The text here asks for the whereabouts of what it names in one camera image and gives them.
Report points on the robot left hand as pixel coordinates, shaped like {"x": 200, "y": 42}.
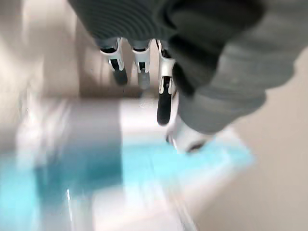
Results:
{"x": 192, "y": 36}

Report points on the blue front cart drawer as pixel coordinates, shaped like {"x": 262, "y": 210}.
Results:
{"x": 144, "y": 163}

